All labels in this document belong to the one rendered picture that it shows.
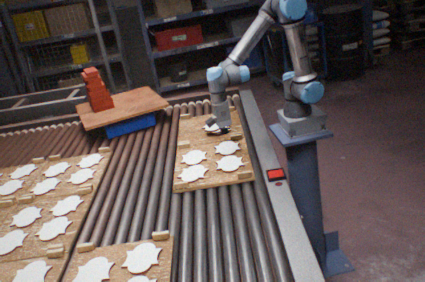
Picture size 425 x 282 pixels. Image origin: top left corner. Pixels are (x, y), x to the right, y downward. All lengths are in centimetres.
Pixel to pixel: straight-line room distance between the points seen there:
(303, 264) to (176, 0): 507
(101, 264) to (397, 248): 191
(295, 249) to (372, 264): 138
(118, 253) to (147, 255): 12
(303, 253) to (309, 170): 100
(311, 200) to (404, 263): 67
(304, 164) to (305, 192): 17
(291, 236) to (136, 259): 52
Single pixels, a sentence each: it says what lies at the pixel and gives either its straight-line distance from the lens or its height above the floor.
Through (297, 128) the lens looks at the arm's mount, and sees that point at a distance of 222.
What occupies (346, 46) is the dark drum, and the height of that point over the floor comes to 45.
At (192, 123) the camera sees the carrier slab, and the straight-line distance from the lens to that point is 245.
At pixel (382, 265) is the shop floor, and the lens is 278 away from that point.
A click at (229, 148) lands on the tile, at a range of 204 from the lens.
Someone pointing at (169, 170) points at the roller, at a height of 92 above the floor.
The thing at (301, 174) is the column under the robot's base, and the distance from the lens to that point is 237.
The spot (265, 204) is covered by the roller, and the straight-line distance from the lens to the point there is 164.
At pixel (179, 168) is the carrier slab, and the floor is 94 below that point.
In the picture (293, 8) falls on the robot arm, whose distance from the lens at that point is 194.
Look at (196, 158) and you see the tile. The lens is 200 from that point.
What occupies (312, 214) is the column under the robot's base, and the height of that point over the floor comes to 37.
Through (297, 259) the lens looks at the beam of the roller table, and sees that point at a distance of 140.
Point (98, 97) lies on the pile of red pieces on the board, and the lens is 266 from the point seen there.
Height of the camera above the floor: 183
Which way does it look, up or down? 22 degrees down
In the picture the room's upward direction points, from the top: 10 degrees counter-clockwise
